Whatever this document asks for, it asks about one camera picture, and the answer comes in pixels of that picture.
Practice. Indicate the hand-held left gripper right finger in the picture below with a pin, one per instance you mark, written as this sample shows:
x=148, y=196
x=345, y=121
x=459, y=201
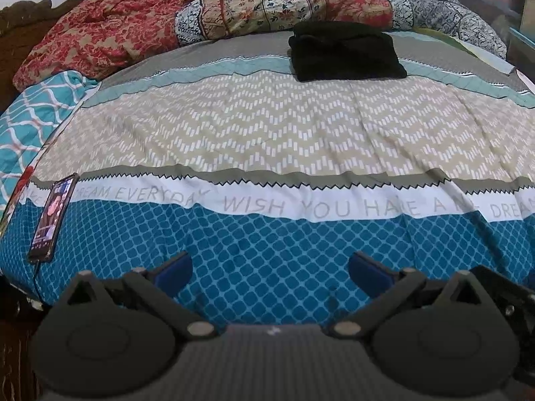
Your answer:
x=368, y=273

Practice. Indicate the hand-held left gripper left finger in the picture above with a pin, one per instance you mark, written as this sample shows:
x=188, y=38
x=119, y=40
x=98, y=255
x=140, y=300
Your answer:
x=175, y=269

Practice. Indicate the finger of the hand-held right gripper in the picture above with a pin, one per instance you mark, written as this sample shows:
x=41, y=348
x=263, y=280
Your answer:
x=516, y=305

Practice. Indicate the black pants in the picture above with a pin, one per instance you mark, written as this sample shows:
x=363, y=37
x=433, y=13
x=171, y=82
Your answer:
x=347, y=52

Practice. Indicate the black smartphone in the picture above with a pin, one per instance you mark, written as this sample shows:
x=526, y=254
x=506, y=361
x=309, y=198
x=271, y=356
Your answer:
x=52, y=217

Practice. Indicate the printed patterned bed sheet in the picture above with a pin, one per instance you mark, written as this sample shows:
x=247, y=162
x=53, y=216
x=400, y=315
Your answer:
x=271, y=133

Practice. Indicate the teal lattice pillow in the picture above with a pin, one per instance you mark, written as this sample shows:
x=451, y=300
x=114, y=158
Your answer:
x=33, y=108

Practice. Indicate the red and blue floral quilt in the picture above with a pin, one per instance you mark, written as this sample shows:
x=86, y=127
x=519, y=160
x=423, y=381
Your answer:
x=104, y=33

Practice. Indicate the teal box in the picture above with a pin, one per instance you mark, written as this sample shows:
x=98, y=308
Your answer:
x=522, y=54

